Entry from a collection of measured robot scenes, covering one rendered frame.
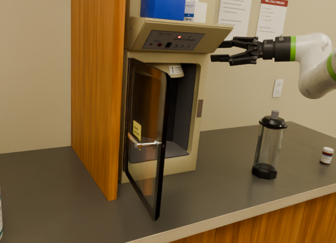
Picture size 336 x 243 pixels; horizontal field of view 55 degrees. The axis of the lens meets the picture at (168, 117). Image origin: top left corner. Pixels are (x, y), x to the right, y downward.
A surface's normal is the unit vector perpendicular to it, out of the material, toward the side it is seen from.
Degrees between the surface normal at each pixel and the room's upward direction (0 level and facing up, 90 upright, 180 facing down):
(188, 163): 90
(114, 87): 90
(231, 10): 90
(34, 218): 0
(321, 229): 90
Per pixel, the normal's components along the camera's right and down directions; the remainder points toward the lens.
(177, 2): 0.49, 0.29
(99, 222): 0.08, -0.95
